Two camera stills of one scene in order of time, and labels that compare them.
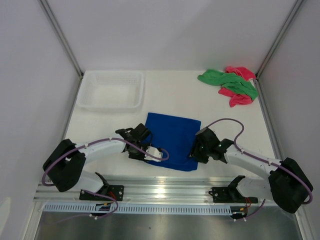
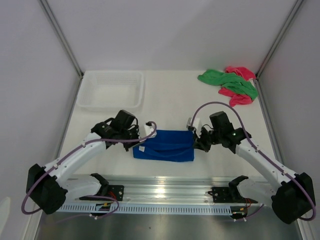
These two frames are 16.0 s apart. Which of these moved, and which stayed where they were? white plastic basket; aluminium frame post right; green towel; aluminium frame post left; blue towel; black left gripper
Moved: blue towel; black left gripper
Stayed: aluminium frame post left; white plastic basket; green towel; aluminium frame post right
